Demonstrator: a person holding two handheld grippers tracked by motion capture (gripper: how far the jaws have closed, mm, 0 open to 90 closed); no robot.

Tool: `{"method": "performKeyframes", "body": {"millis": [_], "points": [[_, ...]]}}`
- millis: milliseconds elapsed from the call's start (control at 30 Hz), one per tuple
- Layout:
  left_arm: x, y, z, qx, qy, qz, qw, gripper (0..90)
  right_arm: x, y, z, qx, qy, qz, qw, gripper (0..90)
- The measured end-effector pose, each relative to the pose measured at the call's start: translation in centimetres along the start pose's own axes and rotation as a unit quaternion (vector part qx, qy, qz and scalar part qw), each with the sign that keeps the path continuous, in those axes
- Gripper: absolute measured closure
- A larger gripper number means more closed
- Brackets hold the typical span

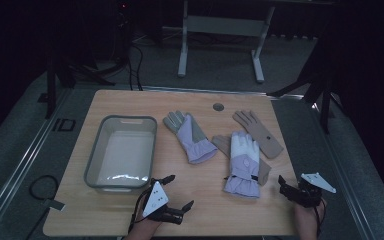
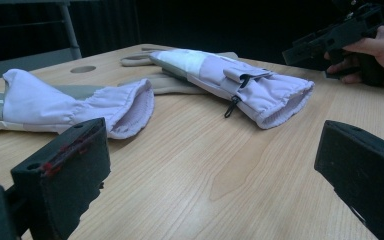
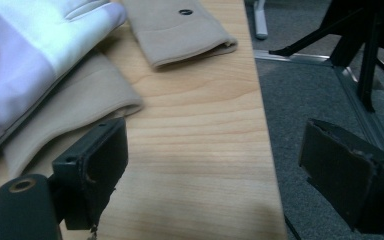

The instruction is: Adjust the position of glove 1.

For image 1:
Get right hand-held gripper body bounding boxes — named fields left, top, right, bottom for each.
left=288, top=171, right=337, bottom=209

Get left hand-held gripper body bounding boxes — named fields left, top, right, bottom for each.
left=141, top=179, right=184, bottom=225

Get person's right hand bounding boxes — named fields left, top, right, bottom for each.
left=294, top=198, right=328, bottom=228

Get person's left hand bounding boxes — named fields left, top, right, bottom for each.
left=127, top=215, right=163, bottom=236

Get lilac and white glove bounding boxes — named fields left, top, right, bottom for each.
left=222, top=130, right=262, bottom=200

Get lilac and grey glove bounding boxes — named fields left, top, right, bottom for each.
left=162, top=110, right=219, bottom=165

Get grey plastic basin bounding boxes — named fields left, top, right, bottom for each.
left=83, top=114, right=158, bottom=195

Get black tripod stand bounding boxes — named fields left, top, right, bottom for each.
left=268, top=49, right=336, bottom=134
left=44, top=49, right=116, bottom=119

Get grey flat tag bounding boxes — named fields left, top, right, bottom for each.
left=41, top=198, right=66, bottom=212

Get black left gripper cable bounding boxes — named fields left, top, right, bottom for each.
left=127, top=185, right=155, bottom=234

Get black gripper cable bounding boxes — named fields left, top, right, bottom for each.
left=315, top=198, right=327, bottom=238
left=127, top=185, right=155, bottom=234

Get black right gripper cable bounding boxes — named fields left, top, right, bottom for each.
left=315, top=198, right=327, bottom=238

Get black floor cables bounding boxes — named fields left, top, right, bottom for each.
left=126, top=43, right=144, bottom=92

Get black looped cable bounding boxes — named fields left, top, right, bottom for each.
left=29, top=174, right=60, bottom=202

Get white metal table frame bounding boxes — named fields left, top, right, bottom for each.
left=177, top=0, right=276, bottom=84

